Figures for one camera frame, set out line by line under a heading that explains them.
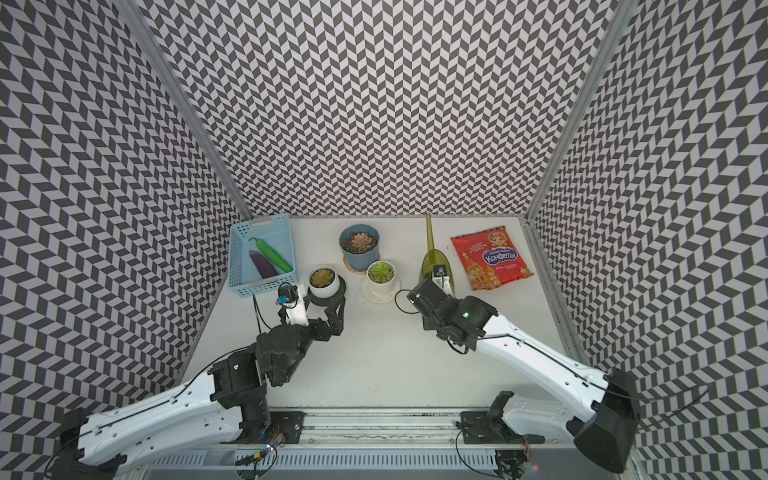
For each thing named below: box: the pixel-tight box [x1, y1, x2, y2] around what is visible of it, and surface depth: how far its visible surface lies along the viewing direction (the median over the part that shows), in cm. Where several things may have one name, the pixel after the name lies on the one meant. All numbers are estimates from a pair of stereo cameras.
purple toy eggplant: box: [249, 250, 278, 279], surface depth 107 cm
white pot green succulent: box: [366, 260, 396, 296], surface depth 93 cm
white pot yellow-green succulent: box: [308, 265, 340, 298], surface depth 95 cm
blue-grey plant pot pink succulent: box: [339, 224, 380, 272], surface depth 101 cm
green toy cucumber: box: [248, 237, 293, 273], surface depth 110 cm
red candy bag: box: [450, 225, 535, 291], surface depth 103 cm
